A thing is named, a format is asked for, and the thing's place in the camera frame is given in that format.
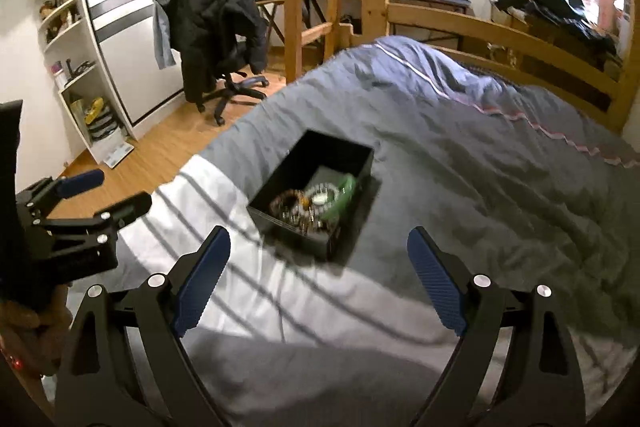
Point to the grey striped duvet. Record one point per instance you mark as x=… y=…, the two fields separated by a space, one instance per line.
x=450 y=187

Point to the white curved shelf unit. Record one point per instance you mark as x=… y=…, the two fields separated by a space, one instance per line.
x=75 y=57

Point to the black puffer jacket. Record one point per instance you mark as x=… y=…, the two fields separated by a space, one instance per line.
x=215 y=17

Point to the yellow item on shelf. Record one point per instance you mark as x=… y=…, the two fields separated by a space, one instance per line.
x=96 y=108

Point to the wooden folding table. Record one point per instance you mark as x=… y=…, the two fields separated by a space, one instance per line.
x=270 y=1

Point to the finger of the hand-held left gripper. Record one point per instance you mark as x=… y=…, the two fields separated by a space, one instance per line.
x=80 y=182
x=125 y=209

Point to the pile of dark clothes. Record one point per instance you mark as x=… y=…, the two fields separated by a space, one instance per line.
x=560 y=4

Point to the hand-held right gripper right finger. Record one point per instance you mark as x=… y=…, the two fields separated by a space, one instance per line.
x=437 y=282

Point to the light blue garment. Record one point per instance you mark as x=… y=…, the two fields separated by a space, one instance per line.
x=162 y=32

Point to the black jewelry box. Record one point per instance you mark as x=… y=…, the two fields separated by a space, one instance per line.
x=280 y=227

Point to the green jade bangle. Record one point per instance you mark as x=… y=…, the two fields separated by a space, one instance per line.
x=347 y=192

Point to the black office chair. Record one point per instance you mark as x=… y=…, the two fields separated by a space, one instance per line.
x=235 y=87

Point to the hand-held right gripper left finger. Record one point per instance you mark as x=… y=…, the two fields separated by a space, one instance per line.
x=200 y=279

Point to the person's left hand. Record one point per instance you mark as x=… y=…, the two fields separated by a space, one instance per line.
x=30 y=324

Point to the white sliding door wardrobe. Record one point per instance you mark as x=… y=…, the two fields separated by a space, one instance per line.
x=130 y=7

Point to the wooden dresser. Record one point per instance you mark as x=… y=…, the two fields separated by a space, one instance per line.
x=545 y=32

